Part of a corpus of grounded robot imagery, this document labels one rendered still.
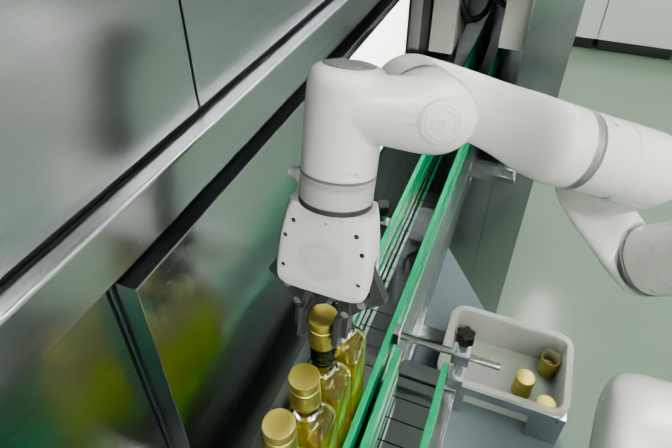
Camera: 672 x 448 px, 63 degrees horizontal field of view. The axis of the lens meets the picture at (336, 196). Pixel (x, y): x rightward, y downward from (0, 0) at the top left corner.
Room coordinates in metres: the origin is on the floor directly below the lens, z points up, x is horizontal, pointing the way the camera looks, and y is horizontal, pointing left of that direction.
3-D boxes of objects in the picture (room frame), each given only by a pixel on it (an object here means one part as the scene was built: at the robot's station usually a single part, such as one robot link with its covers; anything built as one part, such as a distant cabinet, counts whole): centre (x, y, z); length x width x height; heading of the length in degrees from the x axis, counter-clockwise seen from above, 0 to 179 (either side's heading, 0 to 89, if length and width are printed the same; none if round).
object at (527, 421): (0.59, -0.28, 0.79); 0.27 x 0.17 x 0.08; 68
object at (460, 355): (0.51, -0.17, 0.95); 0.17 x 0.03 x 0.12; 68
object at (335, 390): (0.39, 0.02, 0.99); 0.06 x 0.06 x 0.21; 68
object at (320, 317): (0.39, 0.01, 1.17); 0.04 x 0.04 x 0.04
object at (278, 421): (0.28, 0.06, 1.14); 0.04 x 0.04 x 0.04
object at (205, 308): (0.74, 0.02, 1.15); 0.90 x 0.03 x 0.34; 158
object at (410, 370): (0.52, -0.15, 0.85); 0.09 x 0.04 x 0.07; 68
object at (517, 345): (0.58, -0.31, 0.80); 0.22 x 0.17 x 0.09; 68
